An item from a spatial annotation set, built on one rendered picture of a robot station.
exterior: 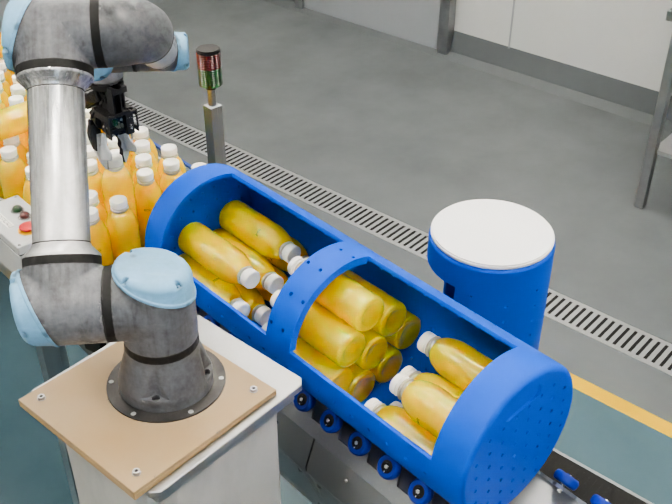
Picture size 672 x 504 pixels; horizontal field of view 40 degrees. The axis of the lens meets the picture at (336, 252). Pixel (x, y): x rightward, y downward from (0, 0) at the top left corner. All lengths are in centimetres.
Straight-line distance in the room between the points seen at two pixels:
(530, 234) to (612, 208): 220
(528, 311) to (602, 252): 190
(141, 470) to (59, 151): 48
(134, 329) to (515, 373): 57
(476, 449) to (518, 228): 83
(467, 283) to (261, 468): 69
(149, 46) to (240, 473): 70
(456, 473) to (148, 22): 83
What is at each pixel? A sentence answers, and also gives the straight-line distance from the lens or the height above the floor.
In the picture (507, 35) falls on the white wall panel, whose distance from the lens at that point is 546.
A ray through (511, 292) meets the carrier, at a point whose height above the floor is 97.
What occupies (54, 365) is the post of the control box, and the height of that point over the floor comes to 69.
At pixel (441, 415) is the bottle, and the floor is 113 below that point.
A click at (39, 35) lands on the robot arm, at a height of 167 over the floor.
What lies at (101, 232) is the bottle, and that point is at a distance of 209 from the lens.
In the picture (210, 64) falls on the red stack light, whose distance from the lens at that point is 244.
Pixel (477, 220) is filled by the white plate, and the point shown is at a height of 104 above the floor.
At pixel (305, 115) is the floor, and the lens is 492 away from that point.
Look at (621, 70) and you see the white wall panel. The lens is 517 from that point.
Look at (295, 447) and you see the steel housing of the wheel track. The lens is 182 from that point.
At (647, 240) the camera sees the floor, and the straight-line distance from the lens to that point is 412.
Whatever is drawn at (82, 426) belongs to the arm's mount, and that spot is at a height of 116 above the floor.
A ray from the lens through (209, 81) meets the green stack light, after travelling 245.
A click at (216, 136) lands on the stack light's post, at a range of 254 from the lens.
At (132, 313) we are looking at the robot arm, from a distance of 138.
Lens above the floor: 218
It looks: 35 degrees down
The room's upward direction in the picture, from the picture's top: straight up
